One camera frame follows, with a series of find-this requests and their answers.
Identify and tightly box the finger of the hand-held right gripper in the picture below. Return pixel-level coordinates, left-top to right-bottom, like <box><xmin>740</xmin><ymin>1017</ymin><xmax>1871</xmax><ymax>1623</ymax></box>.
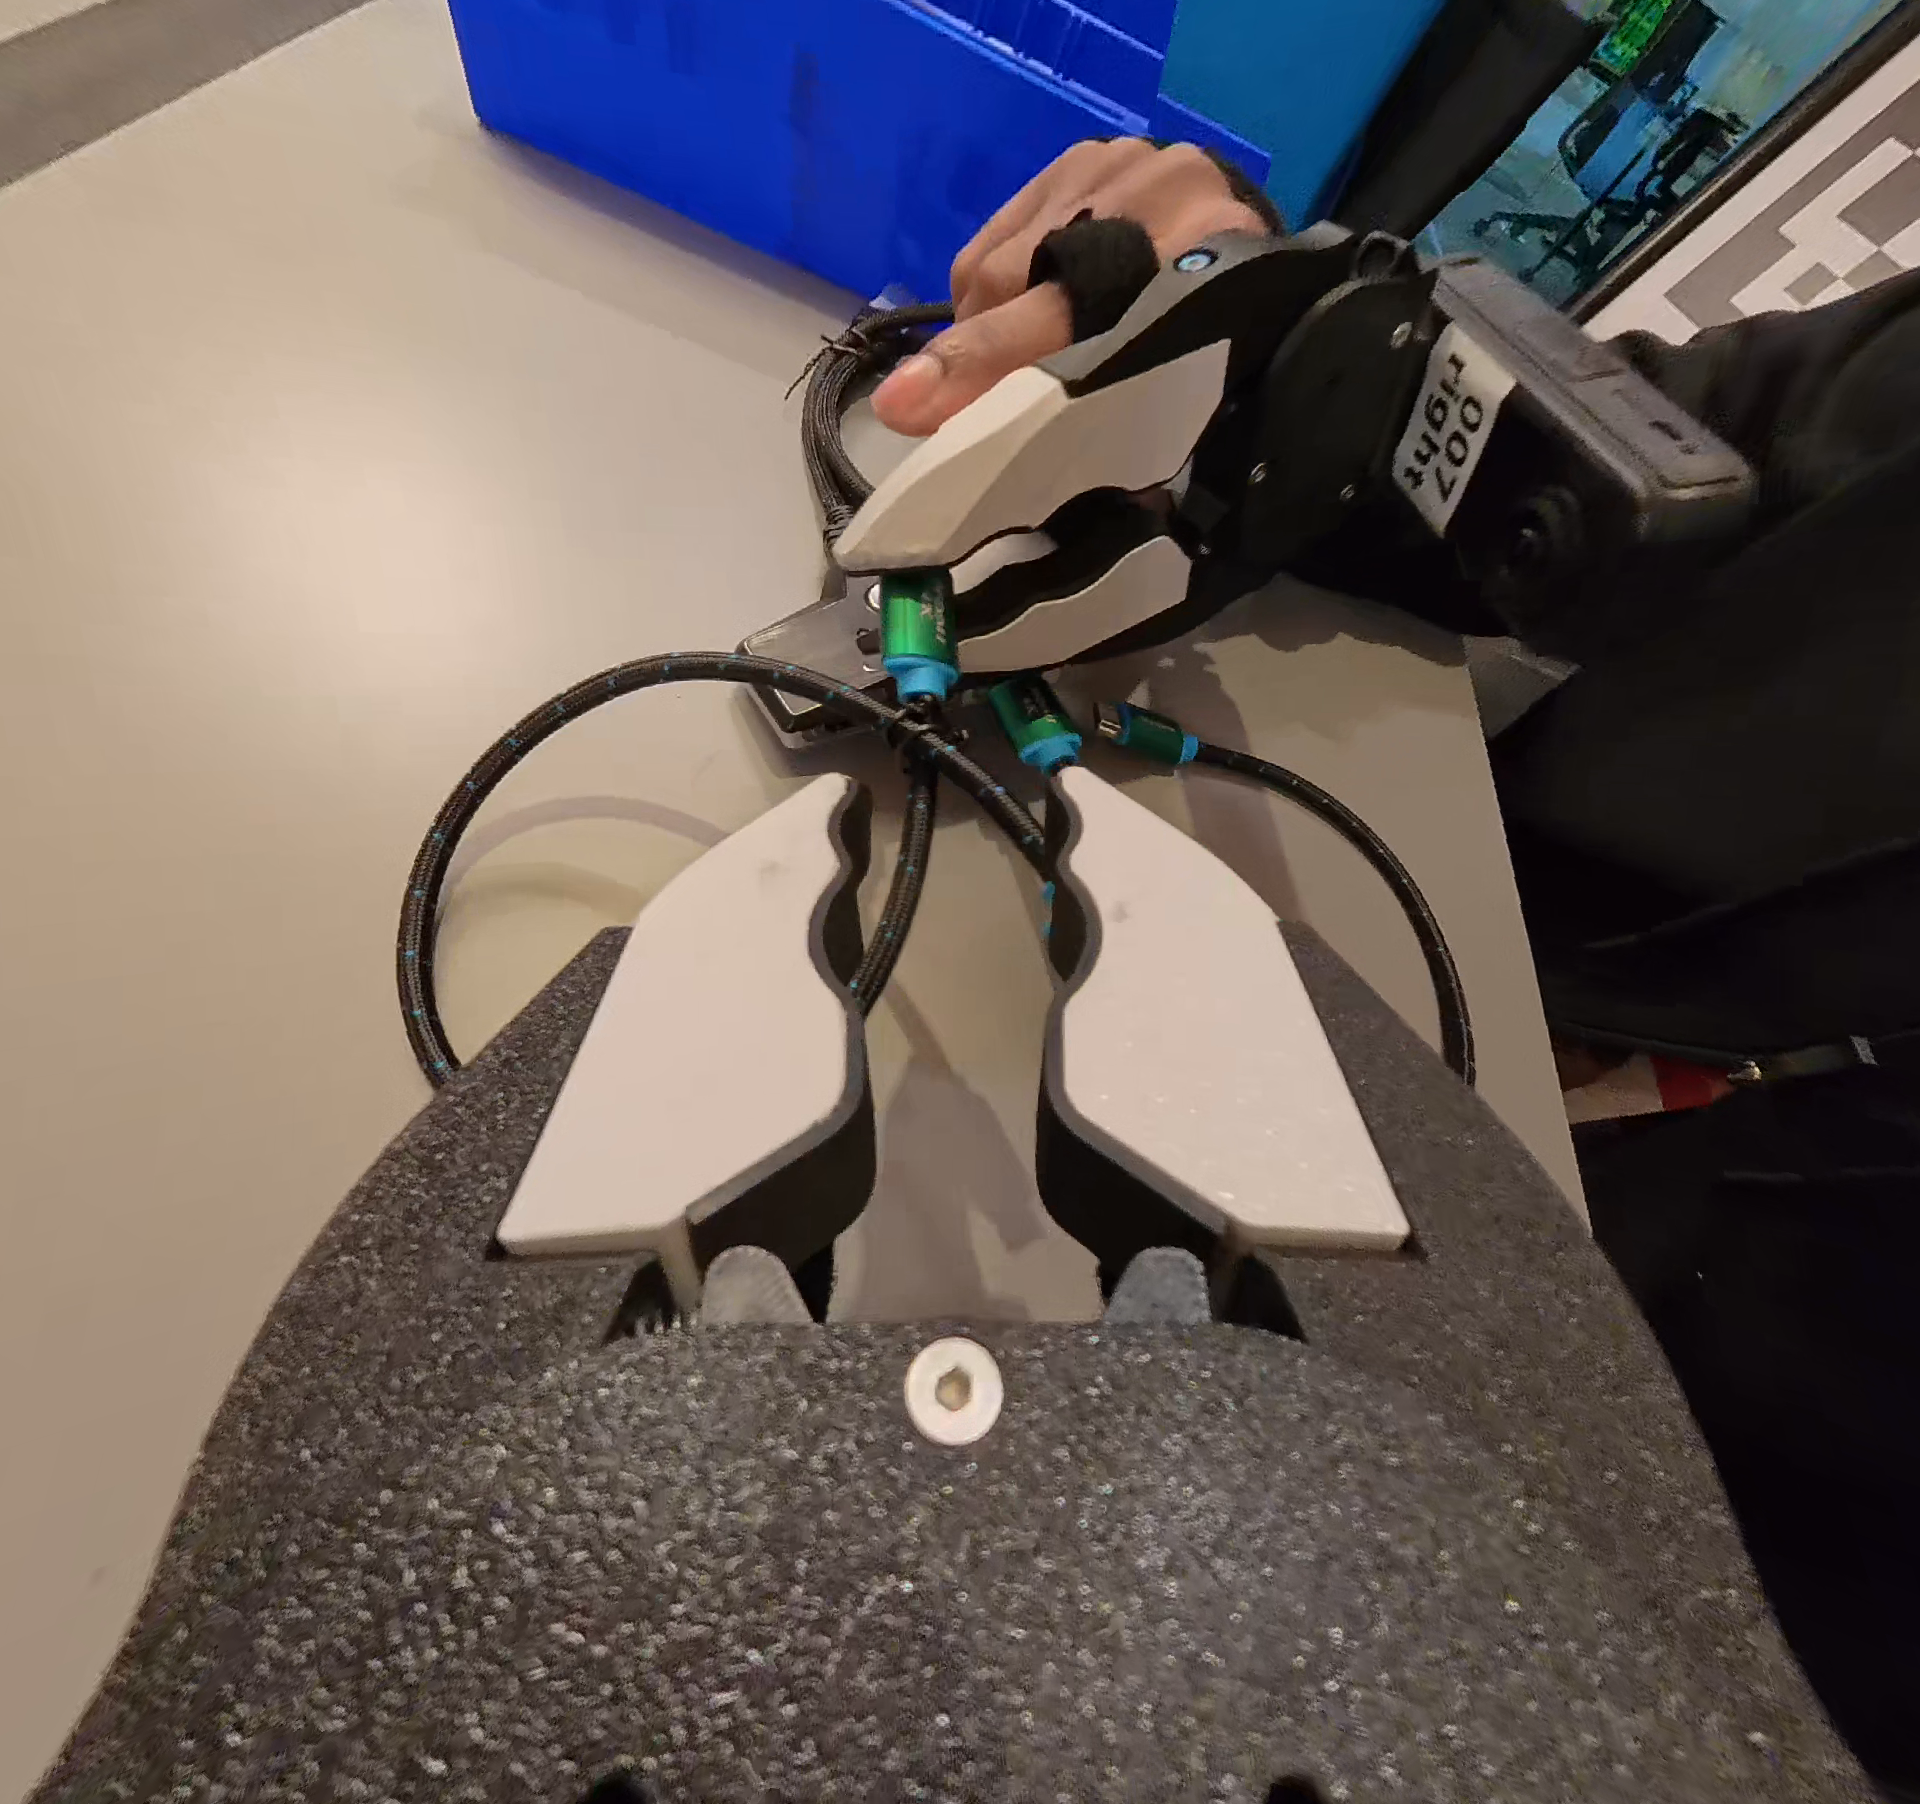
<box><xmin>831</xmin><ymin>336</ymin><xmax>1238</xmax><ymax>576</ymax></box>
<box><xmin>958</xmin><ymin>533</ymin><xmax>1205</xmax><ymax>676</ymax></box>

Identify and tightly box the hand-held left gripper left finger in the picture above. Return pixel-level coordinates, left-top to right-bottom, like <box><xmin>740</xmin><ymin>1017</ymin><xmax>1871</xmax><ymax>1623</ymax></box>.
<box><xmin>492</xmin><ymin>772</ymin><xmax>880</xmax><ymax>1333</ymax></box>

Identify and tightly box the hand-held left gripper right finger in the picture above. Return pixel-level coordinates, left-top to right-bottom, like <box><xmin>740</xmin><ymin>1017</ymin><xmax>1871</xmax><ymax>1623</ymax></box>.
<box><xmin>1034</xmin><ymin>768</ymin><xmax>1416</xmax><ymax>1327</ymax></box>

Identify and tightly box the braided cable with green plug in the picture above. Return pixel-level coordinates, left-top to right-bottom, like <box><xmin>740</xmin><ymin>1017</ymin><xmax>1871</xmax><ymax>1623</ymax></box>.
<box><xmin>839</xmin><ymin>565</ymin><xmax>964</xmax><ymax>1014</ymax></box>
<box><xmin>397</xmin><ymin>648</ymin><xmax>1085</xmax><ymax>1088</ymax></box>

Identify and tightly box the black switch hub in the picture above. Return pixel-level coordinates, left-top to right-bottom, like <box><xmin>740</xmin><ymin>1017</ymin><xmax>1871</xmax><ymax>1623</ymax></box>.
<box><xmin>735</xmin><ymin>565</ymin><xmax>991</xmax><ymax>748</ymax></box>

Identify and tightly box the person's right forearm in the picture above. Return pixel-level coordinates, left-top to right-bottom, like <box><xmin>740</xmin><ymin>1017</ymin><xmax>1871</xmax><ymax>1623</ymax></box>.
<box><xmin>1283</xmin><ymin>275</ymin><xmax>1920</xmax><ymax>726</ymax></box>

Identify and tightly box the person's right hand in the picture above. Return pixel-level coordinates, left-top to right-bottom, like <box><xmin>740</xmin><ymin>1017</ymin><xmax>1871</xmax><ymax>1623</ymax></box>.
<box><xmin>871</xmin><ymin>139</ymin><xmax>1293</xmax><ymax>436</ymax></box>

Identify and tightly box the dark cloth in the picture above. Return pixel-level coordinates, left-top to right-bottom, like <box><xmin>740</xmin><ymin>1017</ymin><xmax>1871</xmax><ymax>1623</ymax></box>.
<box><xmin>1334</xmin><ymin>0</ymin><xmax>1601</xmax><ymax>245</ymax></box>

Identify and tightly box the black office chair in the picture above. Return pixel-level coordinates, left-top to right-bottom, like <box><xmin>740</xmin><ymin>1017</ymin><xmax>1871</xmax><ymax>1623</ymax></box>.
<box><xmin>1500</xmin><ymin>80</ymin><xmax>1705</xmax><ymax>291</ymax></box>

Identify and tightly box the blue plastic crate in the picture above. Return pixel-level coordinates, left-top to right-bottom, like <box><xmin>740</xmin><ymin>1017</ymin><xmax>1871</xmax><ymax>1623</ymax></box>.
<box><xmin>417</xmin><ymin>0</ymin><xmax>1509</xmax><ymax>315</ymax></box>

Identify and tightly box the green glowing screen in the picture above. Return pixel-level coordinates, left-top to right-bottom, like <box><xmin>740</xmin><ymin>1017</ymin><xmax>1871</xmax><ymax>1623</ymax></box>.
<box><xmin>1589</xmin><ymin>0</ymin><xmax>1719</xmax><ymax>82</ymax></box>

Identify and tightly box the black and white marker board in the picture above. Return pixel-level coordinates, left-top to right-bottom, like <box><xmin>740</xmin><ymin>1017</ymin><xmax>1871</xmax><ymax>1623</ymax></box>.
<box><xmin>1567</xmin><ymin>28</ymin><xmax>1920</xmax><ymax>344</ymax></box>

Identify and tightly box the black hub cable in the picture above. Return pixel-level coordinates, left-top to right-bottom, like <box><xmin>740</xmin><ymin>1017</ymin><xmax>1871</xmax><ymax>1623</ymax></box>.
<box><xmin>784</xmin><ymin>301</ymin><xmax>962</xmax><ymax>546</ymax></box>

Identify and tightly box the braided cable with small plug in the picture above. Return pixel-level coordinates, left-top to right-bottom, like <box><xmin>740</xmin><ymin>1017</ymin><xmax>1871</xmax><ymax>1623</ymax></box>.
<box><xmin>1093</xmin><ymin>701</ymin><xmax>1480</xmax><ymax>1088</ymax></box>

